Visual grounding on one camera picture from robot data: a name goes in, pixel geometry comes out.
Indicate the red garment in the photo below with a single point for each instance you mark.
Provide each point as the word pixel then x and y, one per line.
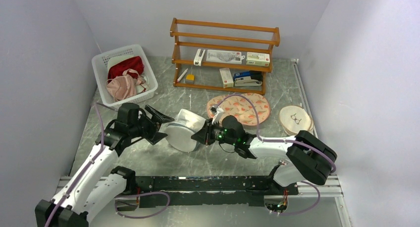
pixel 133 65

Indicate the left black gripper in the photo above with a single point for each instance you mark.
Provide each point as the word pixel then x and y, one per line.
pixel 156 137

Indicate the yellow grey eraser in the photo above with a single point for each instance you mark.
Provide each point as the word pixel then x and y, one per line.
pixel 190 79

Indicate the green white box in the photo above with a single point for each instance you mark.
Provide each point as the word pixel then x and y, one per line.
pixel 257 59

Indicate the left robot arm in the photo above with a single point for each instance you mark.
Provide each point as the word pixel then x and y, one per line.
pixel 84 196

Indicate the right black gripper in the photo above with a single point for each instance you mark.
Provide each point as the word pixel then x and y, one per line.
pixel 204 135

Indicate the wooden shelf rack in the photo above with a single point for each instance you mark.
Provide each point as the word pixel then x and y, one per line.
pixel 201 44

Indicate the pink floral laundry bag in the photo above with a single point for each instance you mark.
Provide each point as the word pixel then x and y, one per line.
pixel 241 109

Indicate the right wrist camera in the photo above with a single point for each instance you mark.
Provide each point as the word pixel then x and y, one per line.
pixel 217 112

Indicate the white stapler on shelf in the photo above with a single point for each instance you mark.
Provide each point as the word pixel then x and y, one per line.
pixel 199 57

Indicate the white pen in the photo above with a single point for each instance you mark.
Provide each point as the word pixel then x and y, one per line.
pixel 182 75

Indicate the white mesh laundry bag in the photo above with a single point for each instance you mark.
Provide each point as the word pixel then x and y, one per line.
pixel 179 131

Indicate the white plastic laundry basket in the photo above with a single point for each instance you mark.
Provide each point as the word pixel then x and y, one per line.
pixel 101 64

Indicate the flat packaged item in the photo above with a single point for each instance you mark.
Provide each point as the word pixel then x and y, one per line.
pixel 220 56

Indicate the white tall box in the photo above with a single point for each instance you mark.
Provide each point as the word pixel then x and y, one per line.
pixel 226 77

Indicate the pink bra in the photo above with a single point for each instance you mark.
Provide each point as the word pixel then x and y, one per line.
pixel 125 86

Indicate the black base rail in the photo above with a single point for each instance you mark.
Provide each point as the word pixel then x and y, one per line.
pixel 208 190

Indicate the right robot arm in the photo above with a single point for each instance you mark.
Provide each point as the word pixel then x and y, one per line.
pixel 306 157

